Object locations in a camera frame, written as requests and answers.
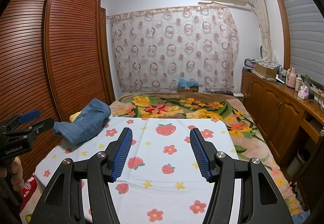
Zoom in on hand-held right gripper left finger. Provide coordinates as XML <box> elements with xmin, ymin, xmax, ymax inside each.
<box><xmin>35</xmin><ymin>127</ymin><xmax>133</xmax><ymax>224</ymax></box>

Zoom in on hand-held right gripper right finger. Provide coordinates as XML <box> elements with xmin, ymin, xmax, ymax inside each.
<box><xmin>190</xmin><ymin>128</ymin><xmax>294</xmax><ymax>224</ymax></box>

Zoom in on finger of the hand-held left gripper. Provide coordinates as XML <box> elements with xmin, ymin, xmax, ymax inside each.
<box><xmin>18</xmin><ymin>117</ymin><xmax>55</xmax><ymax>138</ymax></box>
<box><xmin>2</xmin><ymin>109</ymin><xmax>41</xmax><ymax>128</ymax></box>

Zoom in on blue denim pants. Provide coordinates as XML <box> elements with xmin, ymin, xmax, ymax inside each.
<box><xmin>53</xmin><ymin>98</ymin><xmax>112</xmax><ymax>145</ymax></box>

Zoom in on person's left hand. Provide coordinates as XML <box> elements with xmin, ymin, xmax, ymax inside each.
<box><xmin>10</xmin><ymin>157</ymin><xmax>25</xmax><ymax>196</ymax></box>

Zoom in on yellow pillow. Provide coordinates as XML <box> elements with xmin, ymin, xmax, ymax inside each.
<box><xmin>69</xmin><ymin>110</ymin><xmax>83</xmax><ymax>123</ymax></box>

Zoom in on white strawberry print cloth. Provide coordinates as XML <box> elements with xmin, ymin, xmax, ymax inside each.
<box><xmin>35</xmin><ymin>117</ymin><xmax>240</xmax><ymax>224</ymax></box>

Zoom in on red printed fabric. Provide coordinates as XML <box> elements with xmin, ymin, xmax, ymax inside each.
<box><xmin>20</xmin><ymin>173</ymin><xmax>38</xmax><ymax>205</ymax></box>

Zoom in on floral blanket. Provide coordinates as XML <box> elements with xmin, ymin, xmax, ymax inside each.
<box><xmin>109</xmin><ymin>92</ymin><xmax>304</xmax><ymax>217</ymax></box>

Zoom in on wooden louvered wardrobe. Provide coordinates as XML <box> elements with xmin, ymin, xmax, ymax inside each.
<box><xmin>0</xmin><ymin>0</ymin><xmax>115</xmax><ymax>181</ymax></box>

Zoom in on cardboard box with blue cloth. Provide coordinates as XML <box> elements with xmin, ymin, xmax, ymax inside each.
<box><xmin>178</xmin><ymin>77</ymin><xmax>199</xmax><ymax>93</ymax></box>

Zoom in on wooden sideboard cabinet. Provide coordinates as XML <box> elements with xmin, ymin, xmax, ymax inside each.
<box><xmin>240</xmin><ymin>68</ymin><xmax>324</xmax><ymax>189</ymax></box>

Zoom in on grey trash bin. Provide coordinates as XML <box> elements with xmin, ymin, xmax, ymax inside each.
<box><xmin>287</xmin><ymin>147</ymin><xmax>311</xmax><ymax>177</ymax></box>

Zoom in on stack of dark packets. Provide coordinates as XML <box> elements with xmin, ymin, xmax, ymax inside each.
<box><xmin>243</xmin><ymin>58</ymin><xmax>256</xmax><ymax>70</ymax></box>

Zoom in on open cardboard box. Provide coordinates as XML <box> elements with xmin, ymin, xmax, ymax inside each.
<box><xmin>254</xmin><ymin>62</ymin><xmax>277</xmax><ymax>78</ymax></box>

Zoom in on circle patterned curtain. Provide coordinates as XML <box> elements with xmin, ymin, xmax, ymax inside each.
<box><xmin>106</xmin><ymin>4</ymin><xmax>240</xmax><ymax>93</ymax></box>

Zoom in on patterned cloth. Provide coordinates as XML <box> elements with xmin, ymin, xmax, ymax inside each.
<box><xmin>254</xmin><ymin>57</ymin><xmax>280</xmax><ymax>69</ymax></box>

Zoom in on pink thermos jug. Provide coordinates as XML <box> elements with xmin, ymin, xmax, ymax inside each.
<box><xmin>286</xmin><ymin>67</ymin><xmax>296</xmax><ymax>87</ymax></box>

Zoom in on pink tissue box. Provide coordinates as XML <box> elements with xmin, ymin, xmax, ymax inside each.
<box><xmin>298</xmin><ymin>85</ymin><xmax>310</xmax><ymax>100</ymax></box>

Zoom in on power strip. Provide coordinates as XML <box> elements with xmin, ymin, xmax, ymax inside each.
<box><xmin>310</xmin><ymin>82</ymin><xmax>324</xmax><ymax>94</ymax></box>

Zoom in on beige tied curtain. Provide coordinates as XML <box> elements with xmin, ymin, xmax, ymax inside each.
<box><xmin>247</xmin><ymin>0</ymin><xmax>272</xmax><ymax>59</ymax></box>

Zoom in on grey window blind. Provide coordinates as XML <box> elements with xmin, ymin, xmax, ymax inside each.
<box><xmin>277</xmin><ymin>0</ymin><xmax>324</xmax><ymax>85</ymax></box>

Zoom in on wooden window frame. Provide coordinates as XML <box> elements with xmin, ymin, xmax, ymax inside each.
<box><xmin>270</xmin><ymin>0</ymin><xmax>291</xmax><ymax>69</ymax></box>

